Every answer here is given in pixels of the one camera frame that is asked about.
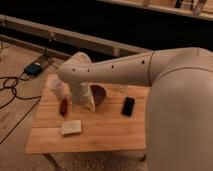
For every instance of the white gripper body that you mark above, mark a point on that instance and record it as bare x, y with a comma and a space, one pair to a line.
81, 94

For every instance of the clear plastic bottle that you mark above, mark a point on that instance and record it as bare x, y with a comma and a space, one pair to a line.
122, 88

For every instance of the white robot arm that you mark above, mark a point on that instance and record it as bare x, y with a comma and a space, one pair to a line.
179, 107

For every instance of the purple bowl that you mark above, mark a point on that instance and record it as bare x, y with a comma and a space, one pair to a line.
99, 94

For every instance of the brown red oblong object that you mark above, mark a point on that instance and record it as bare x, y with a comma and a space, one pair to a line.
63, 106

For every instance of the translucent plastic cup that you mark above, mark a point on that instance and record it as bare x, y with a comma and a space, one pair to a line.
56, 85

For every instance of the beige sponge block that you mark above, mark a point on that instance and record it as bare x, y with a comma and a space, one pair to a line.
71, 127

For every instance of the wooden table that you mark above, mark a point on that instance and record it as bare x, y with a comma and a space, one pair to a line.
105, 129

